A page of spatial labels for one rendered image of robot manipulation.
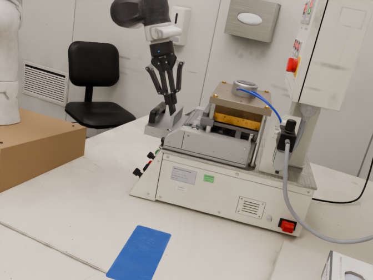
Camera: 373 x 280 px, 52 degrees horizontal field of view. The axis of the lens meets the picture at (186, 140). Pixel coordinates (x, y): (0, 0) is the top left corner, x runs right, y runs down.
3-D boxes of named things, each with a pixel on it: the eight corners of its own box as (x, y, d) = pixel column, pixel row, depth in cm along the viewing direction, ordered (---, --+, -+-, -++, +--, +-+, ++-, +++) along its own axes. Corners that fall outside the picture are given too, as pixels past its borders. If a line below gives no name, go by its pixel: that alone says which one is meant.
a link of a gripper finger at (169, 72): (166, 59, 125) (171, 58, 125) (173, 93, 128) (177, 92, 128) (163, 60, 121) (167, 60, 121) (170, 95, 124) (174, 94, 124)
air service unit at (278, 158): (282, 161, 111) (296, 113, 106) (285, 181, 97) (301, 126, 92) (264, 157, 111) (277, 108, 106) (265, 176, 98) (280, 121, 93)
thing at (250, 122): (262, 119, 133) (270, 93, 130) (262, 138, 113) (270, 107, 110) (214, 108, 135) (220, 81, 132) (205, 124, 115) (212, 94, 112)
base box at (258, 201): (290, 192, 146) (303, 150, 141) (299, 247, 111) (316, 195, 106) (156, 158, 153) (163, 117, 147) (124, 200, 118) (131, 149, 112)
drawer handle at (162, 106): (165, 113, 136) (167, 101, 135) (154, 123, 122) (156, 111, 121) (160, 111, 137) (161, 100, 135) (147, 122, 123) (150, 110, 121)
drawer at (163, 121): (239, 138, 138) (244, 117, 135) (235, 159, 117) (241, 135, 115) (160, 119, 141) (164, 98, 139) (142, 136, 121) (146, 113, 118)
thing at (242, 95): (281, 121, 136) (292, 85, 131) (286, 149, 107) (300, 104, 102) (214, 106, 139) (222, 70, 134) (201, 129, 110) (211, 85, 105)
